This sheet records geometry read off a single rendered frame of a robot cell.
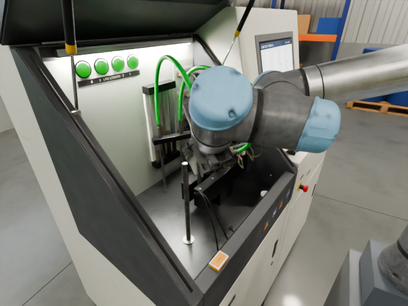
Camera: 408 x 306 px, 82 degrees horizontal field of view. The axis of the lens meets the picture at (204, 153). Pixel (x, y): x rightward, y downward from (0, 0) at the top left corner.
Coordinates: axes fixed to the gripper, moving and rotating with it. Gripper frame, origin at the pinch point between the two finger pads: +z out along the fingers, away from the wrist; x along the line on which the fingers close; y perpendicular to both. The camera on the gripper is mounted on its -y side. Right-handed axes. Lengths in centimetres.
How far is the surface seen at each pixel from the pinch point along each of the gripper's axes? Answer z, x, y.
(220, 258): 7.5, -5.1, 26.7
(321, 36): 327, 348, -224
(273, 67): 43, 54, -41
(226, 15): 16, 30, -53
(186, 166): 6.3, -5.3, 0.3
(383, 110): 319, 374, -41
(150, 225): -1.1, -18.2, 12.5
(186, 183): 10.5, -6.9, 4.3
